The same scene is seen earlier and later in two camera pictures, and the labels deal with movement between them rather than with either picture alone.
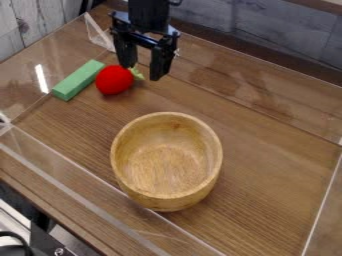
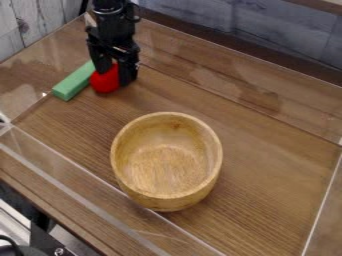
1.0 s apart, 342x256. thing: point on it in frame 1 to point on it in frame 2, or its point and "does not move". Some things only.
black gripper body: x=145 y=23 to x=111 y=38
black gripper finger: x=125 y=47 to x=100 y=55
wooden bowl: x=165 y=160 does not move
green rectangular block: x=77 y=80 does not move
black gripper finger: x=160 y=56 to x=127 y=65
